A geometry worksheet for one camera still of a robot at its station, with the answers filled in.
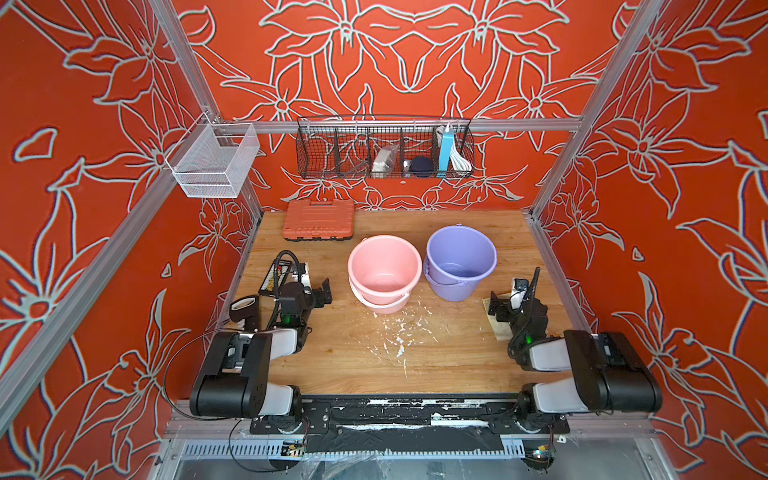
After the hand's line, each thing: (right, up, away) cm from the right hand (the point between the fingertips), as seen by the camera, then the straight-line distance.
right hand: (503, 290), depth 91 cm
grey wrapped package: (-37, +40, +1) cm, 55 cm away
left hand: (-60, +3, +2) cm, 60 cm away
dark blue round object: (-25, +40, +4) cm, 47 cm away
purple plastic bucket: (-12, +8, +13) cm, 20 cm away
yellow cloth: (-3, -11, -4) cm, 12 cm away
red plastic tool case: (-68, +23, +22) cm, 75 cm away
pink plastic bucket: (-38, +5, +7) cm, 39 cm away
